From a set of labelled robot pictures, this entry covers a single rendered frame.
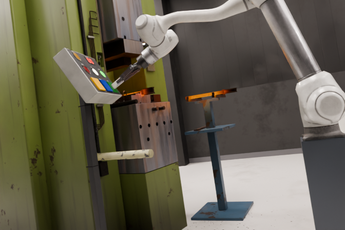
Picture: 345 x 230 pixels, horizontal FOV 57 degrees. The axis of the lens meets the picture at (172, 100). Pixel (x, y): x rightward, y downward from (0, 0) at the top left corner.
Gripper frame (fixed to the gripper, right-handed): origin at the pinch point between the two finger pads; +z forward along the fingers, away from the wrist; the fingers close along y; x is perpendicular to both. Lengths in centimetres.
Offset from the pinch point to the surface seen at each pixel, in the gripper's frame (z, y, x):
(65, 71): 10.2, -27.1, 12.8
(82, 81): 6.7, -27.0, 3.6
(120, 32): -15, 34, 35
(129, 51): -10.8, 39.3, 23.1
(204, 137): 22, 353, -59
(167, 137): 8, 56, -38
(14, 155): 95, 29, 16
